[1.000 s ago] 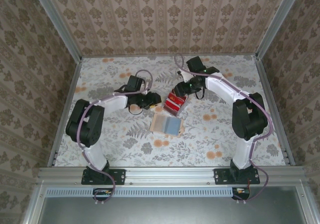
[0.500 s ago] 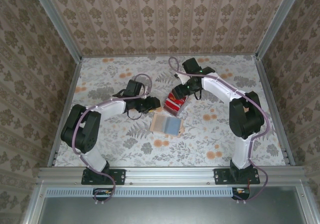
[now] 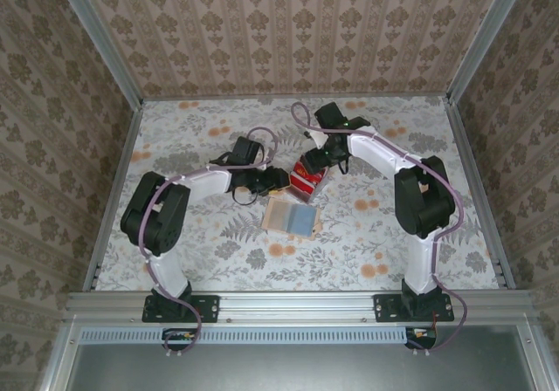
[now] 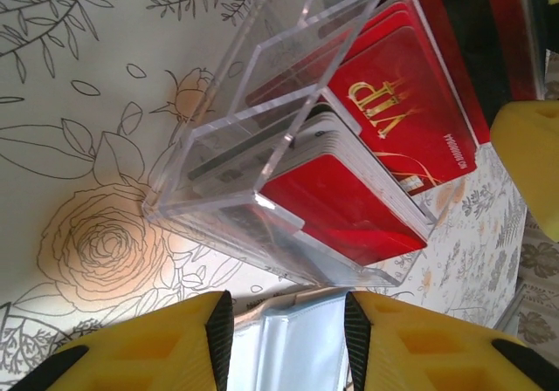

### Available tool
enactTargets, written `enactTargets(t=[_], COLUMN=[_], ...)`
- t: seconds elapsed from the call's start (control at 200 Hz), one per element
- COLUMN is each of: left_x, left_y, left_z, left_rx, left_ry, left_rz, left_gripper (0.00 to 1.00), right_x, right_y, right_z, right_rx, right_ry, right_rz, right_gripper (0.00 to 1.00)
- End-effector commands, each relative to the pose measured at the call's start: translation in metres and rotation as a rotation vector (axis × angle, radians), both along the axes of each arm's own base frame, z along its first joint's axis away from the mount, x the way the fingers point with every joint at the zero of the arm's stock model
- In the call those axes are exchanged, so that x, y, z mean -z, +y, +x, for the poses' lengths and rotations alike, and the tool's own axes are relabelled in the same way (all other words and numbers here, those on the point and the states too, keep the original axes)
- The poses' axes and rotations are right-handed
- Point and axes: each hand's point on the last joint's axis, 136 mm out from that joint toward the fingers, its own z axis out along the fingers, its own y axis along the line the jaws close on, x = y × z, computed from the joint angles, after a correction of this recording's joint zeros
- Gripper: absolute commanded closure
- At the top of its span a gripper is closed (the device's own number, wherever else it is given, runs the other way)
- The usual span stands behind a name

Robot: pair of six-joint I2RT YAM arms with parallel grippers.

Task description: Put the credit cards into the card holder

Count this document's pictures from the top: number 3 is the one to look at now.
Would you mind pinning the red tray box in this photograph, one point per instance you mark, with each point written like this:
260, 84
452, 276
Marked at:
321, 190

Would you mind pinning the beige leather card holder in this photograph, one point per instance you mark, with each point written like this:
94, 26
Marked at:
279, 214

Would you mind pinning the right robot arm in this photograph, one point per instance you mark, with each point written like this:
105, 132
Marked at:
419, 203

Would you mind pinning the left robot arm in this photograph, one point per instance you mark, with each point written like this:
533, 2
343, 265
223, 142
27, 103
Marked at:
144, 229

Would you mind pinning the red VIP card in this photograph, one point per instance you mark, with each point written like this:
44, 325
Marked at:
305, 174

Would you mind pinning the grey metal sheet panel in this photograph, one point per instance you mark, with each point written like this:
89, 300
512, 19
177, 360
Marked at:
297, 369

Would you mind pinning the right wrist white bracket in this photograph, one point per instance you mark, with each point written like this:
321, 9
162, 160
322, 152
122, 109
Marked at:
316, 137

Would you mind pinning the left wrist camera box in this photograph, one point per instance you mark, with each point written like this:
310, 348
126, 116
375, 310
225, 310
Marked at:
245, 151

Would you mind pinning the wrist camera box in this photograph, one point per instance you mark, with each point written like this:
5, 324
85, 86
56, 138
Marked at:
245, 151
331, 115

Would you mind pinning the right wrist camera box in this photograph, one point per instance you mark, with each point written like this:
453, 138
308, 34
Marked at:
331, 115

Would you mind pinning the thin aluminium table rail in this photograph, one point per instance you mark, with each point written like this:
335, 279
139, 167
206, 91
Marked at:
262, 97

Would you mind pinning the wide aluminium mounting rail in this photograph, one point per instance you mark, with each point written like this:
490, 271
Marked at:
297, 306

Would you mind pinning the aluminium table side rail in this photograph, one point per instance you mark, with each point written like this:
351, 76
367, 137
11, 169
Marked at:
126, 146
466, 146

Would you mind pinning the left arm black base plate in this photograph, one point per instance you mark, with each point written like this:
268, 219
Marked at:
209, 308

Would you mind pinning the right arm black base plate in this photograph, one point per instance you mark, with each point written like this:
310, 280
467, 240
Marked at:
384, 308

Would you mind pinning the aluminium frame post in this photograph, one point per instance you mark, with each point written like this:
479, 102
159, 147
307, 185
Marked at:
485, 37
104, 42

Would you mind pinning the aluminium lower frame rail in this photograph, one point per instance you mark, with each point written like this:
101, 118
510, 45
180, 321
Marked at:
59, 360
530, 360

